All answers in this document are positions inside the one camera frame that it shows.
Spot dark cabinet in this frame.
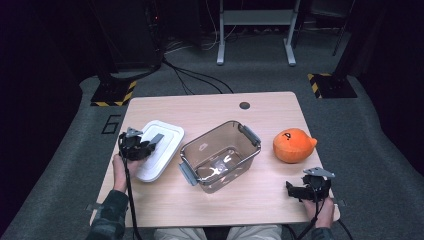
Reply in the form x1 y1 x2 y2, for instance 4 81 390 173
108 0 165 72

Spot person's left hand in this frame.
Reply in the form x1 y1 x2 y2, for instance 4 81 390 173
112 153 144 184

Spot person's right leg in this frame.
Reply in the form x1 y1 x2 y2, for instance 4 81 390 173
229 224 284 240

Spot orange plush toy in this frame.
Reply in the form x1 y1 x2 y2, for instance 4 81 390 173
272 127 318 164

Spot white metal stand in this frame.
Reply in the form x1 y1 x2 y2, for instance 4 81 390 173
216 0 303 67

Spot hand-held gripper black cable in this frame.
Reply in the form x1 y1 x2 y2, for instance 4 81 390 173
293 194 327 240
121 156 144 240

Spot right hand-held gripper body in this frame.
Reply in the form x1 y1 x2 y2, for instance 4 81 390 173
300 166 336 203

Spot white container lid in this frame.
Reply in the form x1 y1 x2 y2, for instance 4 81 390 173
134 119 185 183

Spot pale floor cables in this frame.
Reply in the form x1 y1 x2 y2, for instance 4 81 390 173
164 31 219 55

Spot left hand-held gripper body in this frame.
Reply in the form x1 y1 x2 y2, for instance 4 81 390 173
118 127 155 162

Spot person's left leg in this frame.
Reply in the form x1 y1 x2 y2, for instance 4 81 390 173
153 225 208 240

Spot left hand-held gripper black cable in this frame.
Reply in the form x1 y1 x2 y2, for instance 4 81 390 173
121 156 144 240

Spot person's right hand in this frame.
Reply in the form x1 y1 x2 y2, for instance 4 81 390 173
301 195 336 229

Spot right hand-held gripper black cable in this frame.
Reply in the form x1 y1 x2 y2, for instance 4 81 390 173
293 194 327 240

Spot black stand with striped base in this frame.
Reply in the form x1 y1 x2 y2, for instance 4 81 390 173
307 0 388 100
87 0 138 108

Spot person's leg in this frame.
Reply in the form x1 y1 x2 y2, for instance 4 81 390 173
153 225 208 240
229 224 284 240

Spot black floor cables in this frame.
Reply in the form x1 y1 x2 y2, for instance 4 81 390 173
162 56 235 96

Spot brown transparent storage container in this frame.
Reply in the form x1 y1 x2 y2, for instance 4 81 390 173
178 120 263 194

